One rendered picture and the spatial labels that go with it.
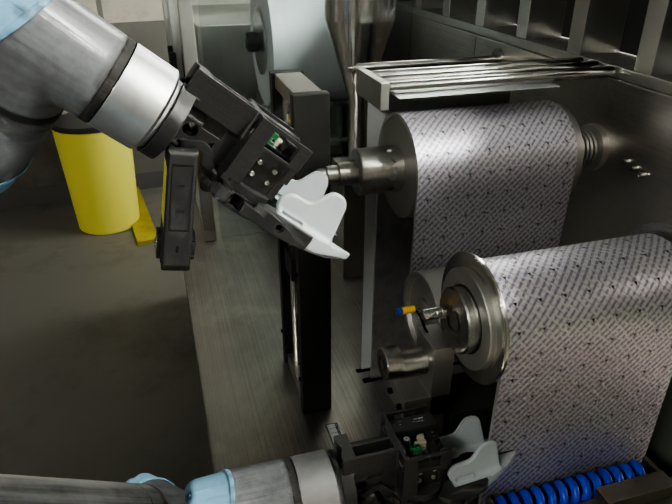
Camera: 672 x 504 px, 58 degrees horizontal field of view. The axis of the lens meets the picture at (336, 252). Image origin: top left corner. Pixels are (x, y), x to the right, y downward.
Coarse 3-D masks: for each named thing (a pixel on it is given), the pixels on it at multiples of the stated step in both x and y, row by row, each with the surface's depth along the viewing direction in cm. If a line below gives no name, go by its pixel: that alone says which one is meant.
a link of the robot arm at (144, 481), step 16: (0, 480) 49; (16, 480) 51; (32, 480) 53; (48, 480) 55; (64, 480) 57; (80, 480) 59; (96, 480) 62; (128, 480) 73; (144, 480) 72; (160, 480) 73; (0, 496) 48; (16, 496) 49; (32, 496) 51; (48, 496) 52; (64, 496) 54; (80, 496) 56; (96, 496) 58; (112, 496) 60; (128, 496) 62; (144, 496) 65; (160, 496) 67; (176, 496) 70
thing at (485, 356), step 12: (456, 276) 67; (468, 276) 65; (444, 288) 71; (468, 288) 65; (480, 288) 63; (480, 300) 63; (480, 312) 63; (492, 312) 62; (492, 324) 62; (492, 336) 62; (480, 348) 64; (492, 348) 62; (468, 360) 67; (480, 360) 65; (492, 360) 63
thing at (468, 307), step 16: (448, 288) 67; (464, 288) 66; (448, 304) 67; (464, 304) 64; (448, 320) 68; (464, 320) 64; (480, 320) 63; (448, 336) 69; (464, 336) 65; (480, 336) 64; (464, 352) 65
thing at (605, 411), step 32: (512, 384) 65; (544, 384) 66; (576, 384) 68; (608, 384) 69; (640, 384) 71; (512, 416) 67; (544, 416) 69; (576, 416) 70; (608, 416) 72; (640, 416) 74; (512, 448) 70; (544, 448) 72; (576, 448) 73; (608, 448) 75; (640, 448) 77; (512, 480) 73; (544, 480) 74
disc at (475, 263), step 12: (468, 252) 66; (456, 264) 69; (468, 264) 66; (480, 264) 63; (444, 276) 72; (480, 276) 64; (492, 276) 62; (492, 288) 61; (492, 300) 62; (504, 312) 60; (504, 324) 60; (504, 336) 60; (504, 348) 61; (504, 360) 61; (468, 372) 69; (480, 372) 67; (492, 372) 64
